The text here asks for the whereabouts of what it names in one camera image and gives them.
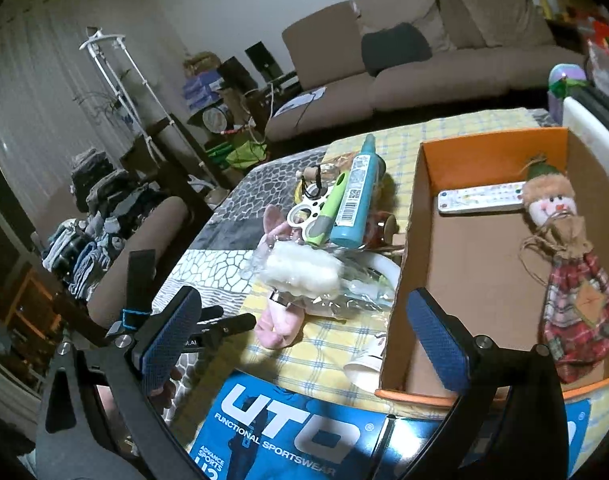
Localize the teal spray bottle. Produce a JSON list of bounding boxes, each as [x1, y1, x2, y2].
[[329, 133, 386, 249]]

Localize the orange cardboard box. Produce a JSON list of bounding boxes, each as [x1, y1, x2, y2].
[[376, 128, 609, 408]]

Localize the white lotus-root shaped tray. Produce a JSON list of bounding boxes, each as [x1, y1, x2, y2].
[[286, 185, 341, 231]]

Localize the white clothes rack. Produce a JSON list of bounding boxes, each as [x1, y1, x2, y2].
[[79, 27, 228, 188]]

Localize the white plastic container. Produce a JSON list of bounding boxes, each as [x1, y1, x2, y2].
[[563, 96, 609, 177]]

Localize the pink plush toy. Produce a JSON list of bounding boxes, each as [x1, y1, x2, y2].
[[254, 205, 305, 350]]

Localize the snowman doll plaid dress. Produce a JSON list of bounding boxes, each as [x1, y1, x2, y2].
[[519, 156, 609, 384]]

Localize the blue UTO sportswear box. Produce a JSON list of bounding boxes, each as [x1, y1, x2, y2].
[[190, 358, 592, 479]]

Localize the yellow plaid tablecloth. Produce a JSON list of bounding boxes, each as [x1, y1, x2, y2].
[[184, 106, 609, 461]]

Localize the glass bottle wooden cap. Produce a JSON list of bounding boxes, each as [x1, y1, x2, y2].
[[294, 162, 341, 203]]

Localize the brown sofa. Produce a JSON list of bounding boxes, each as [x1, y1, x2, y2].
[[266, 0, 583, 145]]

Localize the grey patterned table mat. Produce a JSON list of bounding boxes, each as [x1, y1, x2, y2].
[[154, 148, 341, 442]]

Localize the green handled peeler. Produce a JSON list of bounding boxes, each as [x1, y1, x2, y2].
[[303, 170, 349, 247]]

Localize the black cushion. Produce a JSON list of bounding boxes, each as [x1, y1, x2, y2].
[[361, 23, 433, 77]]

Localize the white fluffy item in bag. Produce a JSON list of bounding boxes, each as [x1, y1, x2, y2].
[[258, 240, 344, 299]]

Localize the white remote control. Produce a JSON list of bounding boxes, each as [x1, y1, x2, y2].
[[437, 181, 525, 216]]

